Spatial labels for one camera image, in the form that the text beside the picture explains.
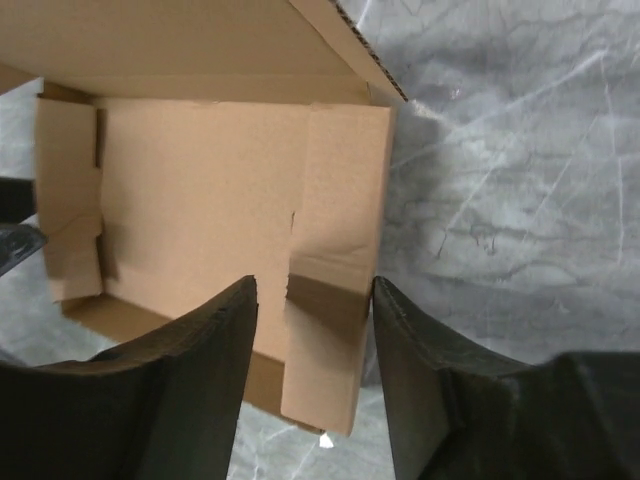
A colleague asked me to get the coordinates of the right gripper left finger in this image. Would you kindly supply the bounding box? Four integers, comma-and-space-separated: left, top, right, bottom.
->
1, 276, 258, 479

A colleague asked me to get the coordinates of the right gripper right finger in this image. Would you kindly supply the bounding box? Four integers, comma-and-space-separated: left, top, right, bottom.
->
372, 277, 639, 479

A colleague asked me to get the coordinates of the brown cardboard box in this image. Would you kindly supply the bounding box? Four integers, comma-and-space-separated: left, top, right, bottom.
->
1, 1, 405, 435

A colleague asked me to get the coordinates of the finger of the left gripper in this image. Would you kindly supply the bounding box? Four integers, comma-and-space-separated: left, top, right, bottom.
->
0, 177, 36, 224
0, 224, 47, 275

